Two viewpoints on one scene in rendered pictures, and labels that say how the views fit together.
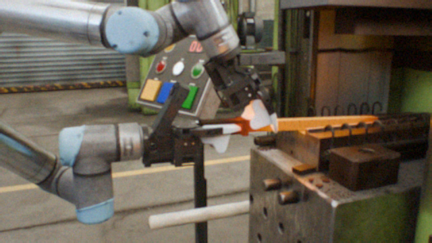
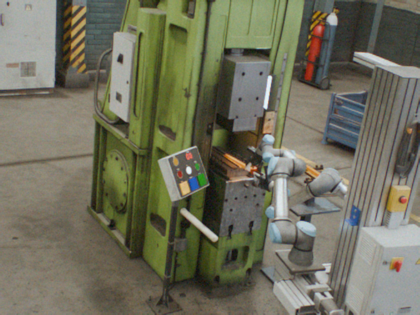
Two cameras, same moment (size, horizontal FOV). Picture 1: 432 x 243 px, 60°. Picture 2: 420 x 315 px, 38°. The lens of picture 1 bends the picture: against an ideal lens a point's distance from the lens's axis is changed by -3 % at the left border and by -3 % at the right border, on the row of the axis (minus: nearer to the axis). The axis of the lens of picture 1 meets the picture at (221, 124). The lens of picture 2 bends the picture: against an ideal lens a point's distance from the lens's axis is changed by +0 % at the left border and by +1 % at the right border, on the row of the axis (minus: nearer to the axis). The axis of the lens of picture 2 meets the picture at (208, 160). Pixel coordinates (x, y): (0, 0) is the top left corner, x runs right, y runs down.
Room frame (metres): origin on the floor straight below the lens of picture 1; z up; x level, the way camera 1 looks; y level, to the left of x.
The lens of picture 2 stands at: (2.15, 3.78, 2.59)
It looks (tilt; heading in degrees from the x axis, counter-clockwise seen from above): 21 degrees down; 255
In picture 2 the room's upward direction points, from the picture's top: 7 degrees clockwise
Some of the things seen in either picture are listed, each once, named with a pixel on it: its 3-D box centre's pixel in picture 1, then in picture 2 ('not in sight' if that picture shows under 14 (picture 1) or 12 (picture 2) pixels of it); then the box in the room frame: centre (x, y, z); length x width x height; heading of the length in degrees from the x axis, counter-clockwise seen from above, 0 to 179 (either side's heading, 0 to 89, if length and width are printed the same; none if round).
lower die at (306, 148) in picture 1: (364, 133); (222, 160); (0.96, -0.38, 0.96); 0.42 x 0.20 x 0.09; 110
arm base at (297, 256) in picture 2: not in sight; (302, 252); (0.75, 0.83, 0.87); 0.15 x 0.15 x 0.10
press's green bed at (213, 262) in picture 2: not in sight; (216, 242); (0.91, -0.41, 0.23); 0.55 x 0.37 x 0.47; 110
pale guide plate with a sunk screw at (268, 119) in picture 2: not in sight; (268, 122); (0.64, -0.41, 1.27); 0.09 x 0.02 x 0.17; 20
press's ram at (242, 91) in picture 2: not in sight; (237, 82); (0.92, -0.39, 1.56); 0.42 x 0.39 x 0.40; 110
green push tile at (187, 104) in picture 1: (187, 97); (201, 179); (1.23, 0.11, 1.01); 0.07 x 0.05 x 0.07; 45
